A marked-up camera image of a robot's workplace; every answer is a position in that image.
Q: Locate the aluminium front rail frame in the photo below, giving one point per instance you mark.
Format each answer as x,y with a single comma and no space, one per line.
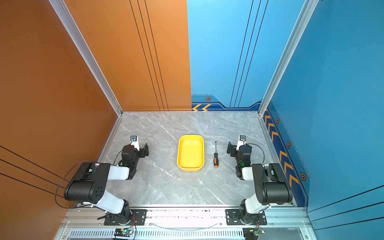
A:
187,223

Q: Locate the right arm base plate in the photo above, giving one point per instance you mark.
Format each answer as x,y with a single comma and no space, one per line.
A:
234,217

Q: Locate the left green circuit board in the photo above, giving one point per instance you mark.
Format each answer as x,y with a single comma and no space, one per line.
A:
124,234

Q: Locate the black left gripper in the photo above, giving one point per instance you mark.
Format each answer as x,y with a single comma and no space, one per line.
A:
141,150

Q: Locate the aluminium corner post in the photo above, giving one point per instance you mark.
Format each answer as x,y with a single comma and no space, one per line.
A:
292,43
75,34

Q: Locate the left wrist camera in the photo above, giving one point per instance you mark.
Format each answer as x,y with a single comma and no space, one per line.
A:
134,140

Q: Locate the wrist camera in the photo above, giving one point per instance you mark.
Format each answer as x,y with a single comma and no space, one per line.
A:
241,141
134,140

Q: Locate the black orange screwdriver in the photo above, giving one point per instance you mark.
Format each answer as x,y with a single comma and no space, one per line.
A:
216,159

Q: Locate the right circuit board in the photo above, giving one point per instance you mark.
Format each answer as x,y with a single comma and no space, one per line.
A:
252,233

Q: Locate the right aluminium corner post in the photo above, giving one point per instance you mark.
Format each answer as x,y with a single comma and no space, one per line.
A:
292,43

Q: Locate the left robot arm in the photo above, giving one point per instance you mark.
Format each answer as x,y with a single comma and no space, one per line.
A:
88,185

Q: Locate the left aluminium corner post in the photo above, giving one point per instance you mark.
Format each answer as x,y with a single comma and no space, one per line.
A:
75,34

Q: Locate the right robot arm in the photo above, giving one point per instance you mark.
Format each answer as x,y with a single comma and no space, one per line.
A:
270,183

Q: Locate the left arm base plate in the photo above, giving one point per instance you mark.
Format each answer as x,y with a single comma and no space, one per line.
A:
137,218

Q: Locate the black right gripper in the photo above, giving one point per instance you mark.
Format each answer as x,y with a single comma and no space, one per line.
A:
233,150

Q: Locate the yellow plastic bin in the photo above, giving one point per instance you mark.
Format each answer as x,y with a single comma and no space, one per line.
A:
191,153

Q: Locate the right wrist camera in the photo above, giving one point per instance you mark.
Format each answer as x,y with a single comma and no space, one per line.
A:
241,141

